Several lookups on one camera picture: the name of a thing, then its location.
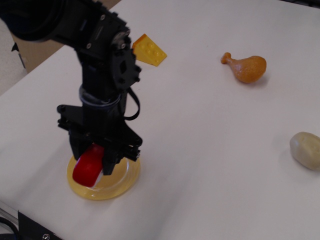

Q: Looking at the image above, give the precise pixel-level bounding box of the black table corner bracket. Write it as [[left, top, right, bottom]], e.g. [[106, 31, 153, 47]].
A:
[[18, 211, 62, 240]]

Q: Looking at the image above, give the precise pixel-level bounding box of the yellow toy cheese wedge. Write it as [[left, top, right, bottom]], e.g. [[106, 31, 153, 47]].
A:
[[132, 34, 168, 67]]

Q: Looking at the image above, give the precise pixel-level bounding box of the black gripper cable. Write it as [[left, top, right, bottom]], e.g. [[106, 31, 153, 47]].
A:
[[123, 86, 141, 121]]

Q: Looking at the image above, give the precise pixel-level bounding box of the aluminium table frame rail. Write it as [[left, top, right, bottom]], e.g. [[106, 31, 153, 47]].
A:
[[0, 200, 19, 235]]

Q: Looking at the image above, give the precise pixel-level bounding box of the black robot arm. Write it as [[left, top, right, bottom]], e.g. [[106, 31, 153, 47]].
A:
[[0, 0, 143, 175]]

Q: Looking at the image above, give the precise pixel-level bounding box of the yellow plastic plate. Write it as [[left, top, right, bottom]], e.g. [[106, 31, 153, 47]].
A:
[[66, 157, 141, 201]]

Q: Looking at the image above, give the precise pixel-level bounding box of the brown cardboard panel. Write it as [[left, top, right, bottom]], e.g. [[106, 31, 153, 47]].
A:
[[0, 0, 127, 72]]

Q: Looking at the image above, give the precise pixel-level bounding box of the toy fried chicken drumstick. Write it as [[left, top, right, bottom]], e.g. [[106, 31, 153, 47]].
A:
[[220, 52, 267, 84]]

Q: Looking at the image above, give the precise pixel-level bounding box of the red tuna sushi toy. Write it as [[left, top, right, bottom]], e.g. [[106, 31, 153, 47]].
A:
[[72, 143, 104, 188]]

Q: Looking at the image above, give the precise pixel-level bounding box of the beige toy potato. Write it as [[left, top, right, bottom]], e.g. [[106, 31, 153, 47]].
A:
[[289, 132, 320, 171]]

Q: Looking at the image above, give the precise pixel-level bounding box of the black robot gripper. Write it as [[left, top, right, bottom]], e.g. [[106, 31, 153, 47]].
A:
[[57, 104, 143, 176]]

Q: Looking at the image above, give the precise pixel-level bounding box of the black cable at corner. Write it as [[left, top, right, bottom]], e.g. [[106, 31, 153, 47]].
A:
[[0, 216, 20, 240]]

